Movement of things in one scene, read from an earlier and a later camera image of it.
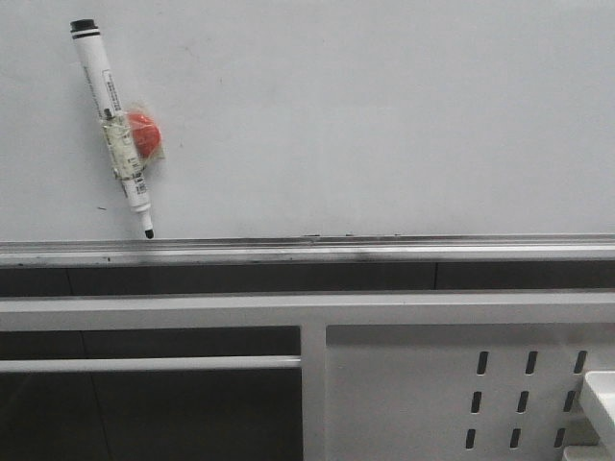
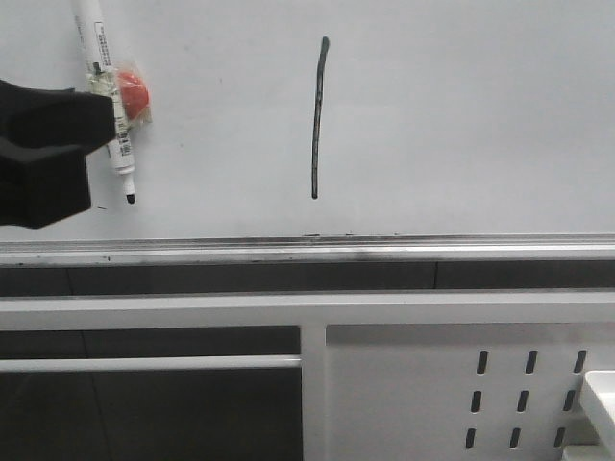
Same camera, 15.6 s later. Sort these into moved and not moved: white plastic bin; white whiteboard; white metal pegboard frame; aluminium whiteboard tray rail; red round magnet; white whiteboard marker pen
Moved: red round magnet; white whiteboard marker pen
Not moved: white plastic bin; white metal pegboard frame; white whiteboard; aluminium whiteboard tray rail
